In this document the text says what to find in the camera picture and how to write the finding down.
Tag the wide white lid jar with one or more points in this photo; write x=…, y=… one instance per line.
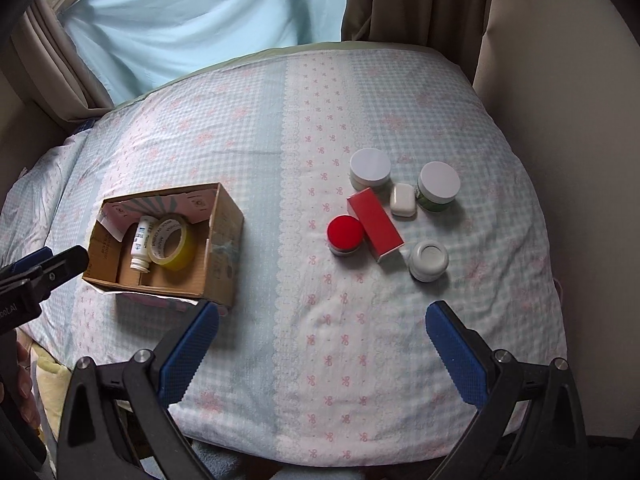
x=370, y=169

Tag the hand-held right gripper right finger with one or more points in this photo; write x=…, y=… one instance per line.
x=457, y=355

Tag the light blue sheet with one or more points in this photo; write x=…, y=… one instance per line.
x=200, y=15

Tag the pale yellow cloth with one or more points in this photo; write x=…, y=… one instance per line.
x=47, y=390

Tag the person's left hand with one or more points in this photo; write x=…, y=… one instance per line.
x=25, y=382

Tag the red lid jar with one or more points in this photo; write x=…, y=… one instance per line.
x=345, y=234

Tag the small white rounded case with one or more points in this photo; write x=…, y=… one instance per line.
x=403, y=200

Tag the red rectangular carton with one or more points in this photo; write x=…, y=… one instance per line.
x=375, y=225

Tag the cardboard box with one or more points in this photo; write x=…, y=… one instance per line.
x=197, y=265

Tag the green label white lid jar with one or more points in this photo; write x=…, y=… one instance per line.
x=439, y=185

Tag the yellow tape roll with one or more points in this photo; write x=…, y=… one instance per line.
x=172, y=240

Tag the white pill bottle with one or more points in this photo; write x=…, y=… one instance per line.
x=141, y=244

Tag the beige curtain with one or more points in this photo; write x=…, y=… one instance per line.
x=55, y=70

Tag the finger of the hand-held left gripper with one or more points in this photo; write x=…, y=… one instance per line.
x=30, y=261
x=62, y=264

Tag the small white round jar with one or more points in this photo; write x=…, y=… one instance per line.
x=429, y=259

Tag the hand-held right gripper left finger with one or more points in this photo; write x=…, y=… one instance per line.
x=192, y=347

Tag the brown curtain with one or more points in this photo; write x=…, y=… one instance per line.
x=415, y=5

